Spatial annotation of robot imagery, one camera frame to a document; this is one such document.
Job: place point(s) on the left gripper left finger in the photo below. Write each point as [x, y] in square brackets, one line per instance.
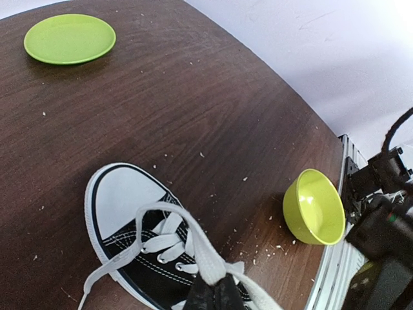
[201, 296]

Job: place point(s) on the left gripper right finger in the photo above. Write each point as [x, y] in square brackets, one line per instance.
[227, 296]

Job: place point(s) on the white shoelace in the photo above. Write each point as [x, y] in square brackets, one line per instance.
[211, 267]

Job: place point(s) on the black white canvas sneaker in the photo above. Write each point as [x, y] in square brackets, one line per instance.
[162, 274]

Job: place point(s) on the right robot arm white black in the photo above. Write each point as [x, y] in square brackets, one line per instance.
[381, 217]

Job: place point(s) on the yellow-green bowl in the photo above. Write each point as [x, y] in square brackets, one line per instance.
[313, 210]

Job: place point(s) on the green plate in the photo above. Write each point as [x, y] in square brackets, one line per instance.
[69, 39]

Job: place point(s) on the front aluminium rail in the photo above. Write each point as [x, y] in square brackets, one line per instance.
[339, 262]

